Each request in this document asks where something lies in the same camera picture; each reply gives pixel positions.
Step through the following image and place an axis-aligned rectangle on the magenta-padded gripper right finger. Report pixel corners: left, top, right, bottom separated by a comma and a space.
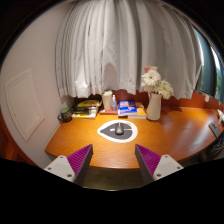
134, 143, 184, 185

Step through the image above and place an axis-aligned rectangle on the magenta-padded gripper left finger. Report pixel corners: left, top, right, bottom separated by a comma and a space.
43, 143, 95, 187

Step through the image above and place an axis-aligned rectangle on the black computer mouse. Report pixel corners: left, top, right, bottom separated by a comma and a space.
114, 122, 125, 136

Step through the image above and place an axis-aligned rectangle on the white and grey mouse pad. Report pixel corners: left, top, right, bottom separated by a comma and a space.
96, 119, 139, 144

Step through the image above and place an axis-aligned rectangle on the dark green can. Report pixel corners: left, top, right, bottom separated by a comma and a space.
57, 107, 73, 123

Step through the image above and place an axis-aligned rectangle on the yellow and white book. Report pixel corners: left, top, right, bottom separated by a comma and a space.
71, 111, 98, 120

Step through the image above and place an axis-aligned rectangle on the orange-yellow book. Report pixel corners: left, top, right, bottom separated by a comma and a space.
128, 101, 148, 120

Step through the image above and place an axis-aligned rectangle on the white ceramic vase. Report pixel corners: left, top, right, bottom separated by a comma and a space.
145, 92, 163, 122

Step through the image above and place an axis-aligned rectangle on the black remote control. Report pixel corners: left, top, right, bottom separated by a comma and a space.
208, 122, 221, 138

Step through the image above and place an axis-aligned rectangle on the yellow and black book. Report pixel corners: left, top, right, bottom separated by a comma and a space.
74, 98, 103, 109

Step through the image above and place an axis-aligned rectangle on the blue book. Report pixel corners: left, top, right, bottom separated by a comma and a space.
117, 99, 138, 117

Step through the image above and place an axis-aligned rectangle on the red-brown book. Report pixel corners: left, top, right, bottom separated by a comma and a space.
98, 108, 119, 116

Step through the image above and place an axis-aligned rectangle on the clear spray bottle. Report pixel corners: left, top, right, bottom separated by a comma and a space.
110, 94, 118, 112

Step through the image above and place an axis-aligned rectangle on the cream lidded tumbler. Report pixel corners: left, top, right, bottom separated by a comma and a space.
101, 89, 114, 112

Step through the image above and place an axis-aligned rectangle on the white flower bouquet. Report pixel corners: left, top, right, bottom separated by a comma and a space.
140, 65, 175, 101

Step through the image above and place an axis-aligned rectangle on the dark window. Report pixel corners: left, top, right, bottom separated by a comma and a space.
193, 28, 224, 103

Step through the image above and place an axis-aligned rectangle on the white curtain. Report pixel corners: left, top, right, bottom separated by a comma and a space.
54, 0, 204, 101

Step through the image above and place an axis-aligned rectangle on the white wall panel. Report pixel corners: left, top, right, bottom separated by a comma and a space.
4, 68, 46, 143

